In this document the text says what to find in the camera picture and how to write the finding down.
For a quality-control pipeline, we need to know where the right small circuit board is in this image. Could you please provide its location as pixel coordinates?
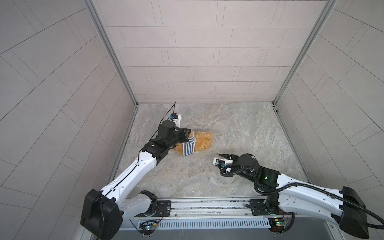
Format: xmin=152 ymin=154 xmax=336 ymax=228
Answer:
xmin=268 ymin=218 xmax=287 ymax=233

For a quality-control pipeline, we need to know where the small circuit board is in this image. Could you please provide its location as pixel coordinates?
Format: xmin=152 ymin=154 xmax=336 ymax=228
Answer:
xmin=139 ymin=220 xmax=159 ymax=231
xmin=268 ymin=218 xmax=287 ymax=233

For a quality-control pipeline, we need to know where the blue white striped knit sweater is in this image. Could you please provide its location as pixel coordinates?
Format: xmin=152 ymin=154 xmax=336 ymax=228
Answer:
xmin=182 ymin=136 xmax=196 ymax=157

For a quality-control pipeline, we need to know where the aluminium mounting rail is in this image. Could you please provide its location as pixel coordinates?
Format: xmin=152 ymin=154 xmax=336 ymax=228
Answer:
xmin=83 ymin=196 xmax=335 ymax=222

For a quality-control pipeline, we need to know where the left small circuit board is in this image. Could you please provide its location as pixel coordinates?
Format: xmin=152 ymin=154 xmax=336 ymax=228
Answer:
xmin=139 ymin=220 xmax=159 ymax=231

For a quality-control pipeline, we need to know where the aluminium corner post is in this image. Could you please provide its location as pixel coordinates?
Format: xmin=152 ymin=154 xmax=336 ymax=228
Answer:
xmin=273 ymin=0 xmax=337 ymax=109
xmin=84 ymin=0 xmax=138 ymax=108

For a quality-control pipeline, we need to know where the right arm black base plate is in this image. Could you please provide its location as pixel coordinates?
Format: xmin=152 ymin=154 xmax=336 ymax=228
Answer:
xmin=245 ymin=199 xmax=288 ymax=216

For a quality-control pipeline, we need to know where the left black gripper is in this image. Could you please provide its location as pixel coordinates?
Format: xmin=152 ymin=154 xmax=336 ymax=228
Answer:
xmin=164 ymin=128 xmax=192 ymax=150

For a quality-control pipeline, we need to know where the brown teddy bear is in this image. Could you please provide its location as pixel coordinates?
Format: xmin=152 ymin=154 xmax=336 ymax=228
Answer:
xmin=174 ymin=131 xmax=214 ymax=156

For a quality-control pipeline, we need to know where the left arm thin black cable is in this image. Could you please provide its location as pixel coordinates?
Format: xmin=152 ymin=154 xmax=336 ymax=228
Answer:
xmin=110 ymin=101 xmax=177 ymax=190

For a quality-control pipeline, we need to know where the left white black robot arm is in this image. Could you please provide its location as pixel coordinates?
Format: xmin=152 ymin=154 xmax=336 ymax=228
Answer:
xmin=80 ymin=121 xmax=192 ymax=240

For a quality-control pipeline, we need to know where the black corrugated cable conduit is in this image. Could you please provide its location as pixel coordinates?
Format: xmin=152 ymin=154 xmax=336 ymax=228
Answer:
xmin=219 ymin=163 xmax=384 ymax=230

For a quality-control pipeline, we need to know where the left aluminium corner post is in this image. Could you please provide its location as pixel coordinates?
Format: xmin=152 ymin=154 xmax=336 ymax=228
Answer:
xmin=84 ymin=0 xmax=138 ymax=108

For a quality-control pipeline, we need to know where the white ventilation grille strip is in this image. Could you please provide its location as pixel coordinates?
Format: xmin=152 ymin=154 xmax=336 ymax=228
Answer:
xmin=157 ymin=218 xmax=271 ymax=230

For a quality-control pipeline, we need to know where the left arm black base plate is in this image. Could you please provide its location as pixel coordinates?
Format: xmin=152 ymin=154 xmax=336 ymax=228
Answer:
xmin=136 ymin=200 xmax=172 ymax=218

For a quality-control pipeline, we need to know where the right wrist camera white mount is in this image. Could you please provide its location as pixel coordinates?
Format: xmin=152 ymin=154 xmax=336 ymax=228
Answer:
xmin=213 ymin=158 xmax=234 ymax=170

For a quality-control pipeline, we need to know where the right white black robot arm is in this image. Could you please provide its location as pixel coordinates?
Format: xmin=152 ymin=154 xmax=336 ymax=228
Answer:
xmin=213 ymin=154 xmax=370 ymax=239

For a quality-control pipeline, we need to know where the right aluminium corner post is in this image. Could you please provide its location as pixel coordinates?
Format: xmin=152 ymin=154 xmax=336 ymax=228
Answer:
xmin=273 ymin=0 xmax=337 ymax=109

